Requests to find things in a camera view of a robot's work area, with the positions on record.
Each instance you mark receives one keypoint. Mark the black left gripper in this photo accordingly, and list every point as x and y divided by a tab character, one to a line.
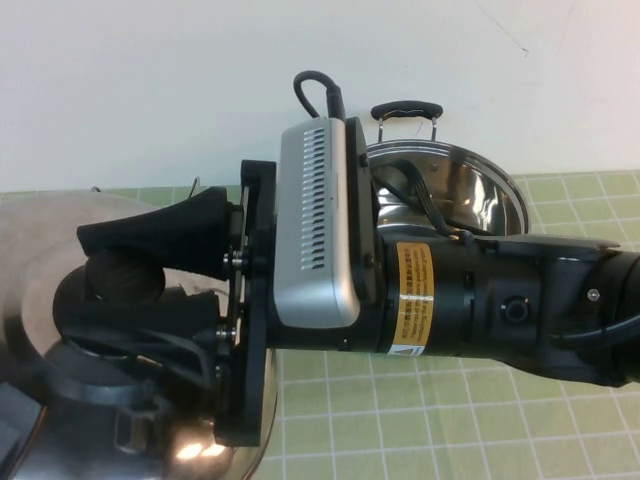
250	300

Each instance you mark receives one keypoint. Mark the stainless pot lid black knob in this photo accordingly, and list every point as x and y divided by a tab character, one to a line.
30	250

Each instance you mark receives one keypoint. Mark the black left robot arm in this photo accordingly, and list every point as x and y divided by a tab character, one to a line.
525	310

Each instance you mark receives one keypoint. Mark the green grid tablecloth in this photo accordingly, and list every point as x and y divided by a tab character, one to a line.
450	425

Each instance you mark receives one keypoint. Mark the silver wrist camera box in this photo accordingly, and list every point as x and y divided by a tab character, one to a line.
330	240

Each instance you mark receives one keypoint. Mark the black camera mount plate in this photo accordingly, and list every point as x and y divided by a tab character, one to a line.
367	210

